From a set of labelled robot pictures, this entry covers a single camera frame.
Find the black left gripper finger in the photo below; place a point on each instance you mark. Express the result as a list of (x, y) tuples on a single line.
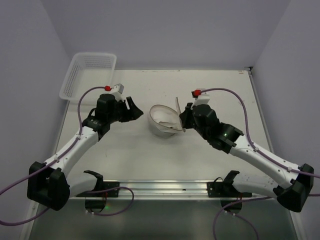
[(131, 105), (134, 114)]

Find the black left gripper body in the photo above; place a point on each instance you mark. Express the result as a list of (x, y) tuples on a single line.
[(125, 110)]

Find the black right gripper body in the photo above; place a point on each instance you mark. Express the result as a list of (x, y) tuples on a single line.
[(189, 116)]

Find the white mesh laundry bag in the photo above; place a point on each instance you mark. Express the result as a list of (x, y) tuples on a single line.
[(162, 131)]

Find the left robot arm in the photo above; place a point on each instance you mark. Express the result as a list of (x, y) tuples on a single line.
[(49, 184)]

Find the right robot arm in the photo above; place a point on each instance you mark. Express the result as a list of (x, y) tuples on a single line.
[(290, 184)]

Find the white bra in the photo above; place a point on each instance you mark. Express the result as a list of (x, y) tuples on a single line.
[(165, 118)]

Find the white plastic basket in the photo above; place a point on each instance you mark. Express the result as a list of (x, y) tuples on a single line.
[(87, 70)]

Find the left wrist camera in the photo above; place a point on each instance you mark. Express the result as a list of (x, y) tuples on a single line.
[(117, 92)]

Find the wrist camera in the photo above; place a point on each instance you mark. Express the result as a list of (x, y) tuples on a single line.
[(117, 92), (200, 98)]

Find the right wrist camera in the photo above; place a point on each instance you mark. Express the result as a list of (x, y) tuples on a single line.
[(200, 98)]

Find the aluminium front rail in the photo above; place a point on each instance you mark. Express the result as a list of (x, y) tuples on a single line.
[(166, 189)]

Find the aluminium rail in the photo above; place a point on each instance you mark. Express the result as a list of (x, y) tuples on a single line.
[(166, 189), (250, 74)]

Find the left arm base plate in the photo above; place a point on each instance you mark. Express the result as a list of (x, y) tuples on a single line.
[(112, 192)]

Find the aluminium right side rail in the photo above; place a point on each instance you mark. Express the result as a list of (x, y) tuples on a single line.
[(250, 74)]

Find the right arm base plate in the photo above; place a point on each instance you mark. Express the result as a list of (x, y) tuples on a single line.
[(219, 189)]

